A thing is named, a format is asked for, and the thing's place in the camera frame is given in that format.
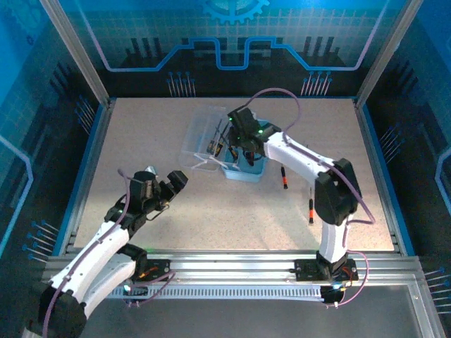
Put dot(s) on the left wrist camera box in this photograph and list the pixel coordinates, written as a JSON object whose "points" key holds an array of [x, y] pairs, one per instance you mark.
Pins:
{"points": [[151, 170]]}

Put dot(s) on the aluminium mounting rail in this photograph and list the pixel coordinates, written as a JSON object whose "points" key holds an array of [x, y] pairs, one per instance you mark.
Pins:
{"points": [[229, 264]]}

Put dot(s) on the small black connector box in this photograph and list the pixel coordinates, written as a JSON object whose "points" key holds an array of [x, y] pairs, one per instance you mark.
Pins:
{"points": [[135, 294], [333, 295]]}

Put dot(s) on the dark grey base panel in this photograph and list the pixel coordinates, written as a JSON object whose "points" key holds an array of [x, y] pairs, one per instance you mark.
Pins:
{"points": [[229, 320]]}

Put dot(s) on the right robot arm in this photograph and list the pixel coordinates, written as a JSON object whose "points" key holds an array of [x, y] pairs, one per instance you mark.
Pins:
{"points": [[299, 155]]}

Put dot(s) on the long shaft screwdriver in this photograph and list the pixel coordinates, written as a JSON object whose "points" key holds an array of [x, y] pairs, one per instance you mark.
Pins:
{"points": [[211, 144]]}

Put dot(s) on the aluminium frame post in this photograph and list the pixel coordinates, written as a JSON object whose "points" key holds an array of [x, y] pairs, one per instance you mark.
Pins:
{"points": [[75, 53], [387, 53]]}

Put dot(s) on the clear plastic toolbox tray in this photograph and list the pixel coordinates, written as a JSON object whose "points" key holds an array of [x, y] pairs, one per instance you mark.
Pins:
{"points": [[208, 123]]}

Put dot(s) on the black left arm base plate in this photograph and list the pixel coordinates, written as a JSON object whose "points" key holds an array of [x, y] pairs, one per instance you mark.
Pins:
{"points": [[160, 267]]}

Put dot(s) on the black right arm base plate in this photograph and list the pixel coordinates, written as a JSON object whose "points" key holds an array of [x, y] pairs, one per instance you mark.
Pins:
{"points": [[306, 269]]}

